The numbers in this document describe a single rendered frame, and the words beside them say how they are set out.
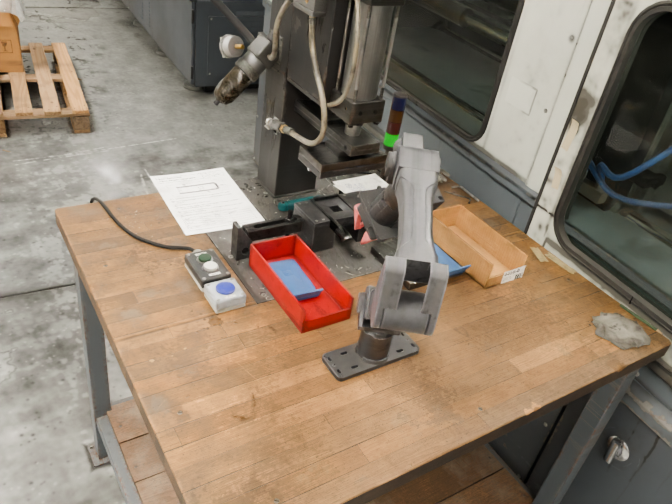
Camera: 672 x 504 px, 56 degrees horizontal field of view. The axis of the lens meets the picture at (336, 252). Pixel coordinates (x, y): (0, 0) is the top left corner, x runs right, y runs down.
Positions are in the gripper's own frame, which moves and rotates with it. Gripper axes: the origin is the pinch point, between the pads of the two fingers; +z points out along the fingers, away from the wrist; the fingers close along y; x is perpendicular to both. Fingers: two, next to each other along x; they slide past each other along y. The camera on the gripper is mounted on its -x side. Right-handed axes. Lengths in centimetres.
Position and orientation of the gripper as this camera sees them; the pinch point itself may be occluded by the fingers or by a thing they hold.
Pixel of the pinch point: (362, 234)
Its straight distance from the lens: 124.3
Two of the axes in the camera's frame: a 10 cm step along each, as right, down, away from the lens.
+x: -8.4, 1.9, -5.1
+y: -3.7, -8.9, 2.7
